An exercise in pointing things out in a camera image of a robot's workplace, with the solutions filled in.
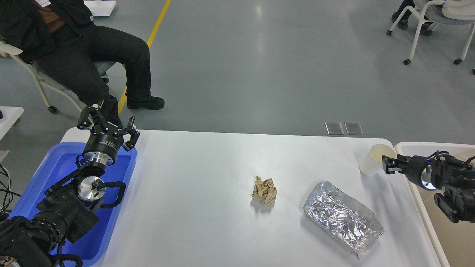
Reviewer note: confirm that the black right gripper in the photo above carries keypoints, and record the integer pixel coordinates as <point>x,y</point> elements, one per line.
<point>417,170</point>

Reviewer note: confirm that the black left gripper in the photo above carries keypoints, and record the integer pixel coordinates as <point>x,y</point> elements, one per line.
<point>102,147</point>

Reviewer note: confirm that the white paper cup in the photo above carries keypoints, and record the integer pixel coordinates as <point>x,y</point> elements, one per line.
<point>372,163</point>

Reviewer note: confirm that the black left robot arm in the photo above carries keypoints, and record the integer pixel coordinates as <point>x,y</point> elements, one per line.
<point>68,211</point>

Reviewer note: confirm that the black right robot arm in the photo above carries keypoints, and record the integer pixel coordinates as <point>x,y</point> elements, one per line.
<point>444,172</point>

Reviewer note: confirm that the right metal floor plate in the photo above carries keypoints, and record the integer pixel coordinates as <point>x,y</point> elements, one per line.
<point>354,129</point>

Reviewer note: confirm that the metal floor plate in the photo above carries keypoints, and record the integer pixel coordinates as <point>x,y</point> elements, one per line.
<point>334,128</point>
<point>354,129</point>

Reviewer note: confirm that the left metal floor plate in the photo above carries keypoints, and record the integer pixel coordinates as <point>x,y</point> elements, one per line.
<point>334,128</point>

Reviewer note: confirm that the crumpled aluminium foil sheet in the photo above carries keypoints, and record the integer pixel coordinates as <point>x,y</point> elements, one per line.
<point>347,221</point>

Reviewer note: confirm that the beige plastic bin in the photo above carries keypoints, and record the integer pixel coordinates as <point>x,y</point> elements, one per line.
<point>453,242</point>

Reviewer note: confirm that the white side table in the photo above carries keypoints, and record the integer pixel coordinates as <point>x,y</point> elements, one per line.
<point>10,114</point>

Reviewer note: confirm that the seated person in black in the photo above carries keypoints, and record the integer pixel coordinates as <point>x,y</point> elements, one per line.
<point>62,38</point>

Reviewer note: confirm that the white box on floor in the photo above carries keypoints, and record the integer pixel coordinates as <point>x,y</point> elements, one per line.
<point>101,8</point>

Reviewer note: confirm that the crumpled brown paper ball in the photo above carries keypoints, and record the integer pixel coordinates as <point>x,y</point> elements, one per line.
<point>264,192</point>

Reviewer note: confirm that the white rolling chair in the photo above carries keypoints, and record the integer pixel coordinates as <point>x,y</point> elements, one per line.
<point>430,14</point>

